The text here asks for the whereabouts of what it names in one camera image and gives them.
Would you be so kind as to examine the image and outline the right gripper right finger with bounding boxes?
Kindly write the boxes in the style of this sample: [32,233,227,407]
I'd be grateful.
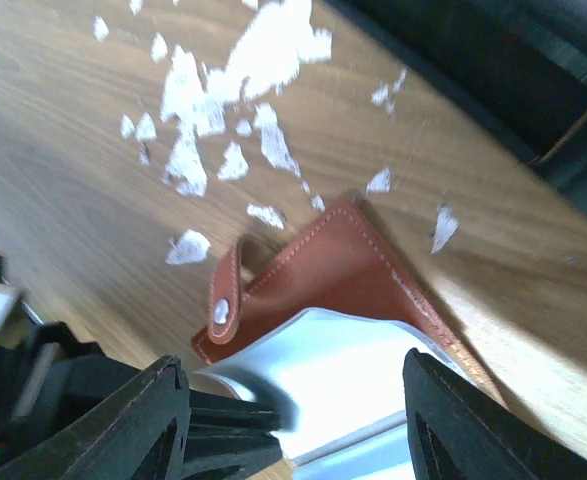
[403,349,587,479]

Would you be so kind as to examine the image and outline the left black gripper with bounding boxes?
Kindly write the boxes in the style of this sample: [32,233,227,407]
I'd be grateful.
[0,249,284,480]

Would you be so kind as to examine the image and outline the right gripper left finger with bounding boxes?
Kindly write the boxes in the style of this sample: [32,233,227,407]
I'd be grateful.
[0,355,189,479]

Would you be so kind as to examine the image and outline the brown leather card holder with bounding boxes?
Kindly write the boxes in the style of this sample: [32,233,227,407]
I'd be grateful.
[190,197,509,480]

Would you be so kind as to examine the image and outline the black bin with red cards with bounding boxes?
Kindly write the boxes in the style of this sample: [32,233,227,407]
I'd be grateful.
[335,0,587,217]

